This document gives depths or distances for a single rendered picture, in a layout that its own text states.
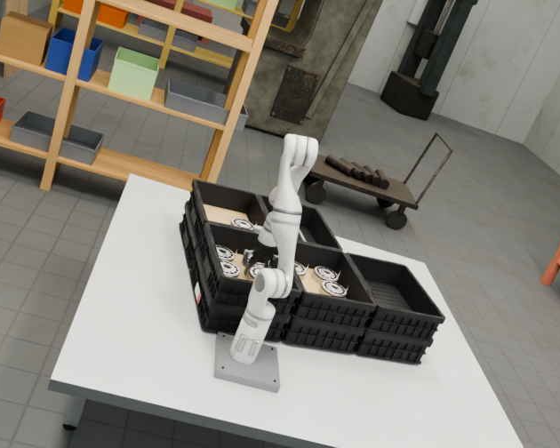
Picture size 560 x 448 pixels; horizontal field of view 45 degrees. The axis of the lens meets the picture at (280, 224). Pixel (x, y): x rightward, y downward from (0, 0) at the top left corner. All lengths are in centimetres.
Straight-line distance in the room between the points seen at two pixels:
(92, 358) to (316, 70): 557
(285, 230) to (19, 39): 274
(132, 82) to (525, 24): 965
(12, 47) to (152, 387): 284
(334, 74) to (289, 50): 58
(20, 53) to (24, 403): 227
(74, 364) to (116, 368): 12
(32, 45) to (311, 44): 352
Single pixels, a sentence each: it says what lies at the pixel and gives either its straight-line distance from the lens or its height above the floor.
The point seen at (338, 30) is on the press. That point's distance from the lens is 727.
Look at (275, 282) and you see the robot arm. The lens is 209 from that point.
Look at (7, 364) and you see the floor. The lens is 315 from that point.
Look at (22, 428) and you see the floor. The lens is 289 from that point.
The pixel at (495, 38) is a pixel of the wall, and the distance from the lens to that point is 1298.
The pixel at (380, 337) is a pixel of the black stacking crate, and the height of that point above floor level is 80.
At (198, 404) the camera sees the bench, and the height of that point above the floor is 70.
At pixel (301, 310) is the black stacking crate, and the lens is 241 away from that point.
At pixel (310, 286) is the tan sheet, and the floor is 83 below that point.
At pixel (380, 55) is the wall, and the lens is 1247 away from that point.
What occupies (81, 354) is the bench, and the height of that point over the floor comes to 70.
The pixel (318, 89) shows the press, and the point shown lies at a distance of 736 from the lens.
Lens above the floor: 199
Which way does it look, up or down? 22 degrees down
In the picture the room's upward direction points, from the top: 22 degrees clockwise
